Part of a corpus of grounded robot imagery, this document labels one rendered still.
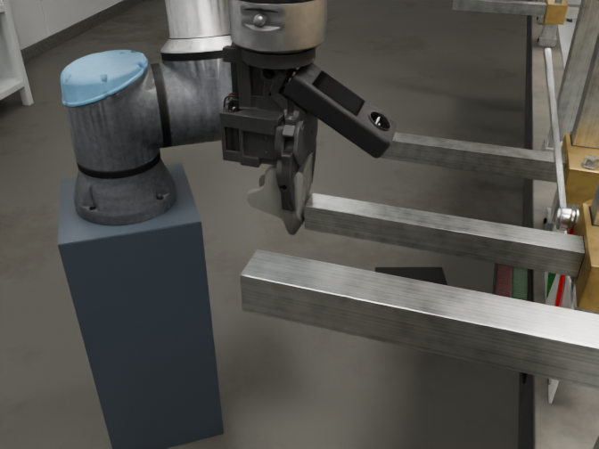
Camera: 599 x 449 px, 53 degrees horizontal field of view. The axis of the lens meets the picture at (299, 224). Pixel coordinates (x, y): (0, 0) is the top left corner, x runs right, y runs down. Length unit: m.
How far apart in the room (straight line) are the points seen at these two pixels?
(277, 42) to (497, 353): 0.32
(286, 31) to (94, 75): 0.56
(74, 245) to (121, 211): 0.10
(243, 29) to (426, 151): 0.38
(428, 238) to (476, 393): 1.05
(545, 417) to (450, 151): 0.37
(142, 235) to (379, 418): 0.76
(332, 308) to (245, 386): 1.24
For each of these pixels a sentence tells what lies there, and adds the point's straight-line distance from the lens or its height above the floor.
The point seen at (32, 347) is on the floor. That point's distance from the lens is 1.85.
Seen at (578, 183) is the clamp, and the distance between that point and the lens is 0.83.
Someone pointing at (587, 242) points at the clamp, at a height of 0.87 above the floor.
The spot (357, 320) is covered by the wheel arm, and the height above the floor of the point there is 0.94.
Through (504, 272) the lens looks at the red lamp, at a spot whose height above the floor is 0.70.
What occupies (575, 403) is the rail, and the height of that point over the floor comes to 0.70.
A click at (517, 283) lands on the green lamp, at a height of 0.70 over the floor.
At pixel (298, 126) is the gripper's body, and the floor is 0.96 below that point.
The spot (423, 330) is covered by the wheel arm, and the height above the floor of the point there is 0.95.
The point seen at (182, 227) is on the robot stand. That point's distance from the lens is 1.11.
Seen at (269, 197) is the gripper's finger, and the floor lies 0.87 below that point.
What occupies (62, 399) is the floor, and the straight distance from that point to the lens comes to 1.68.
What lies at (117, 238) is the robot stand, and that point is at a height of 0.59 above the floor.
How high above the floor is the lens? 1.19
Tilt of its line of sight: 33 degrees down
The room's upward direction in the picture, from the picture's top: straight up
